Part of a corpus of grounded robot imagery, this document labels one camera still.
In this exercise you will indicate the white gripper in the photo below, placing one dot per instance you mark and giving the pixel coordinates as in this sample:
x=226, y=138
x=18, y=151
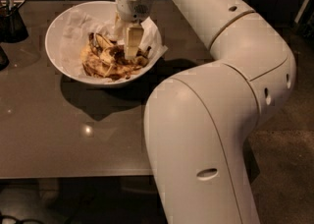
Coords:
x=131, y=6

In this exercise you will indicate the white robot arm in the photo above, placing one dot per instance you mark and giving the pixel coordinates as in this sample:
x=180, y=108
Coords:
x=196, y=121

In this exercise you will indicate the brown spotted banana pile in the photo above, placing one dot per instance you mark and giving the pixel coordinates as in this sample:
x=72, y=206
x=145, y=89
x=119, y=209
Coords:
x=101, y=58

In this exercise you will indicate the white ceramic bowl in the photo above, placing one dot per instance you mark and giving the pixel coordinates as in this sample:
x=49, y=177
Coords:
x=55, y=44

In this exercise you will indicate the white paper liner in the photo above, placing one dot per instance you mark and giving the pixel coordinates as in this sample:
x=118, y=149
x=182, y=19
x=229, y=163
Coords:
x=93, y=47

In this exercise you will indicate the dark glass pitcher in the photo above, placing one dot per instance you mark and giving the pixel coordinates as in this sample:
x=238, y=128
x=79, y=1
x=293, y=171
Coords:
x=12, y=27

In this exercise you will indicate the dark round object left edge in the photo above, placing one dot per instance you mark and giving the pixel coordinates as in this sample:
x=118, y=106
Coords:
x=4, y=61

